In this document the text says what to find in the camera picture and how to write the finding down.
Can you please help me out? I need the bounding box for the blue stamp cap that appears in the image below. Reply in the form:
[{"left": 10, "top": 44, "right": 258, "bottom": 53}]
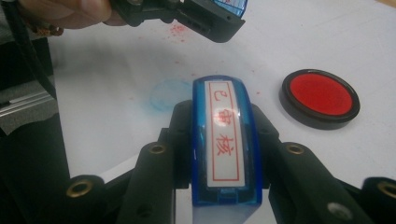
[{"left": 213, "top": 0, "right": 249, "bottom": 18}]

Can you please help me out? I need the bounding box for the brown bracelet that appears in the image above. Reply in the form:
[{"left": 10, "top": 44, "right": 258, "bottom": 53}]
[{"left": 26, "top": 21, "right": 64, "bottom": 36}]

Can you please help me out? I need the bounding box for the white board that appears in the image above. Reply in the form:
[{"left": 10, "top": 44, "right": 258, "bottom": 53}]
[{"left": 48, "top": 0, "right": 396, "bottom": 224}]

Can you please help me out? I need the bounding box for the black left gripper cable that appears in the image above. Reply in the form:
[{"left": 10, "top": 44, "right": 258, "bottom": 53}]
[{"left": 1, "top": 0, "right": 58, "bottom": 100}]

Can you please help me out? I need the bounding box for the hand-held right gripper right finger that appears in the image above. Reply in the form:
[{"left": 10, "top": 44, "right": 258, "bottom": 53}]
[{"left": 251, "top": 104, "right": 375, "bottom": 224}]

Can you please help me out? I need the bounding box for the blue stamp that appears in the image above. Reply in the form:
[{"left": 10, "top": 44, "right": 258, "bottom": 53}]
[{"left": 191, "top": 74, "right": 263, "bottom": 224}]

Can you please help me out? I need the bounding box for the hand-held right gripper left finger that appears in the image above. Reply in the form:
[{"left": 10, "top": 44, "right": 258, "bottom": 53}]
[{"left": 116, "top": 100, "right": 193, "bottom": 224}]

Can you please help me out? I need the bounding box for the metal floor rail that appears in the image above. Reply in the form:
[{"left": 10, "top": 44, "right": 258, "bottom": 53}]
[{"left": 0, "top": 91, "right": 59, "bottom": 119}]

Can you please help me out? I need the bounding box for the round red ink pad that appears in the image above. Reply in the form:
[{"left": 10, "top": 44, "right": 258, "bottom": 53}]
[{"left": 278, "top": 68, "right": 361, "bottom": 131}]

